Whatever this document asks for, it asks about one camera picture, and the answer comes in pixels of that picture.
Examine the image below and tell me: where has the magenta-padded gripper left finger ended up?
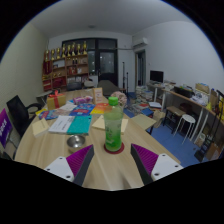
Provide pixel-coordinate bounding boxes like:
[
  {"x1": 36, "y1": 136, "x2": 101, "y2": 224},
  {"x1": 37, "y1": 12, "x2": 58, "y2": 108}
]
[{"x1": 43, "y1": 144, "x2": 95, "y2": 187}]

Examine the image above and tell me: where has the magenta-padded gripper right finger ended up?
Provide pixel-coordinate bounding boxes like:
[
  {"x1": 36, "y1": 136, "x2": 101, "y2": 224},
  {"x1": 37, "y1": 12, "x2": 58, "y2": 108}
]
[{"x1": 130, "y1": 143, "x2": 184, "y2": 186}]

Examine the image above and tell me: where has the green drink bottle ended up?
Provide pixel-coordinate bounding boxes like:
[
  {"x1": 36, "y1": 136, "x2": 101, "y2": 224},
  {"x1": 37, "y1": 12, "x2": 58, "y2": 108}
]
[{"x1": 103, "y1": 96, "x2": 125, "y2": 153}]

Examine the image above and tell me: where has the small steel cup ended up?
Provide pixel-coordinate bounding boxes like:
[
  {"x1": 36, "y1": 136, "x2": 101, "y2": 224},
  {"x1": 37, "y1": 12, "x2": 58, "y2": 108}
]
[{"x1": 66, "y1": 134, "x2": 86, "y2": 154}]

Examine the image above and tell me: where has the flat round red coaster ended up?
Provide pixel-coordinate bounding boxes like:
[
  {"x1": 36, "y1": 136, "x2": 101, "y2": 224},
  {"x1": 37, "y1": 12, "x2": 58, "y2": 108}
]
[{"x1": 103, "y1": 141, "x2": 126, "y2": 155}]

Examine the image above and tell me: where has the teal book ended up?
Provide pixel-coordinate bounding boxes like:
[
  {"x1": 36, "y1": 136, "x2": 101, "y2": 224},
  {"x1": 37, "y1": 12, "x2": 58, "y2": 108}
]
[{"x1": 66, "y1": 114, "x2": 93, "y2": 136}]

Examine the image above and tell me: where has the light wooden stool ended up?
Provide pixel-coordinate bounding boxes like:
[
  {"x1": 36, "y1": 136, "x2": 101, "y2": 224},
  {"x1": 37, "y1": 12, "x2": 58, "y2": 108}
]
[{"x1": 130, "y1": 113, "x2": 158, "y2": 135}]

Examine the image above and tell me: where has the white booklet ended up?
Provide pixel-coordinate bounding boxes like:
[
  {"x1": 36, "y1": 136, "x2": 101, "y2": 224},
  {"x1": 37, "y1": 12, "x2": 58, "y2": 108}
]
[{"x1": 48, "y1": 114, "x2": 76, "y2": 135}]

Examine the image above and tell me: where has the pale yellow notebook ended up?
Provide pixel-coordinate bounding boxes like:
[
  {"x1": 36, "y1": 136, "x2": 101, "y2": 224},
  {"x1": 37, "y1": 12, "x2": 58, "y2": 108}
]
[
  {"x1": 91, "y1": 114, "x2": 129, "y2": 135},
  {"x1": 31, "y1": 117, "x2": 51, "y2": 138}
]

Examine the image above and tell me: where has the blue colourful book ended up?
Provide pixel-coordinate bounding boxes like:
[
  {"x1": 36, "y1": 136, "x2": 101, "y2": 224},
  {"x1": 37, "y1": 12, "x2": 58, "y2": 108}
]
[{"x1": 68, "y1": 103, "x2": 97, "y2": 117}]

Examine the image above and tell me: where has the white round stool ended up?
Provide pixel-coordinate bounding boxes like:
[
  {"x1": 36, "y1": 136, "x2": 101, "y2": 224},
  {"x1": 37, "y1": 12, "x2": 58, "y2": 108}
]
[{"x1": 173, "y1": 113, "x2": 197, "y2": 145}]

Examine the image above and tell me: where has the orange book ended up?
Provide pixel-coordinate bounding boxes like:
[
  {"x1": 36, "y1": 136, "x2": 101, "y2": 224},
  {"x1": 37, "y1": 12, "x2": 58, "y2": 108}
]
[{"x1": 89, "y1": 102, "x2": 113, "y2": 116}]

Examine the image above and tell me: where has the pink box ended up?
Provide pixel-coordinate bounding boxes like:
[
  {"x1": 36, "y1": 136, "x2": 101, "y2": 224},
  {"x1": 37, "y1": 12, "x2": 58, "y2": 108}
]
[{"x1": 72, "y1": 95, "x2": 94, "y2": 106}]

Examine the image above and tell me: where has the yellow gift box red ribbon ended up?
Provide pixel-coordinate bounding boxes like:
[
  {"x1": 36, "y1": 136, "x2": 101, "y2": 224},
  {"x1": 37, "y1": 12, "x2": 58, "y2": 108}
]
[{"x1": 46, "y1": 90, "x2": 67, "y2": 111}]

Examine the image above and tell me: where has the pink wrapped bouquet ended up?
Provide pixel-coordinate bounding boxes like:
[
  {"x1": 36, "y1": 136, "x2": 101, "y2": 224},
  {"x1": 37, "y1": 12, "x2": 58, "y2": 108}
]
[{"x1": 110, "y1": 91, "x2": 128, "y2": 107}]

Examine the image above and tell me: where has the small tan standing card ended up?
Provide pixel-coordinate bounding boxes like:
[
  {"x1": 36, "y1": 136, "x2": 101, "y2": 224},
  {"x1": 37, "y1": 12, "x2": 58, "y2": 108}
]
[{"x1": 92, "y1": 87, "x2": 104, "y2": 105}]

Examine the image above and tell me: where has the long wooden side desk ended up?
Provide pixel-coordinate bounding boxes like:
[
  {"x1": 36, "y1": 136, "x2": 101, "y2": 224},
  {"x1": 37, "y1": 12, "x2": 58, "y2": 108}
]
[{"x1": 146, "y1": 81, "x2": 224, "y2": 161}]

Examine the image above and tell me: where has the black office chair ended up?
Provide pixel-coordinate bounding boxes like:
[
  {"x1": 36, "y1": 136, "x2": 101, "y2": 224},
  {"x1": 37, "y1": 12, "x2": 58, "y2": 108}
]
[{"x1": 5, "y1": 94, "x2": 44, "y2": 138}]

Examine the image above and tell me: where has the purple sign board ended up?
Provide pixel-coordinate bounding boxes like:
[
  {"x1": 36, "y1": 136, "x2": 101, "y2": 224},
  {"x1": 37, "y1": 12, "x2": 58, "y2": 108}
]
[{"x1": 0, "y1": 108, "x2": 14, "y2": 148}]

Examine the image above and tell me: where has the black computer monitor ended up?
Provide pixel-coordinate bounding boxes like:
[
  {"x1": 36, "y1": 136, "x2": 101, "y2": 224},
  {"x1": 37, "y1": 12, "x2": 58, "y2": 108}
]
[{"x1": 149, "y1": 69, "x2": 165, "y2": 84}]

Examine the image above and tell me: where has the wooden trophy shelf unit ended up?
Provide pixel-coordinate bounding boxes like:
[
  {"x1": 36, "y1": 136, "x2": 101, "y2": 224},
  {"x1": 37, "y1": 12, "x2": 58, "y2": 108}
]
[{"x1": 41, "y1": 40, "x2": 90, "y2": 93}]

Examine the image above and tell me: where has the black framed glass door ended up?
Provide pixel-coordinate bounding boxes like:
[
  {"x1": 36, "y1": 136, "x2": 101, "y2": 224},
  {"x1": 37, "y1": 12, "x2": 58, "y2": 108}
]
[{"x1": 61, "y1": 37, "x2": 119, "y2": 87}]

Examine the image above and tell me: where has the white air conditioner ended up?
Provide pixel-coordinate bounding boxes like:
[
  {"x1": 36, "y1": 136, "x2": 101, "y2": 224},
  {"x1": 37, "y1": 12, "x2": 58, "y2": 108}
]
[{"x1": 132, "y1": 36, "x2": 149, "y2": 49}]

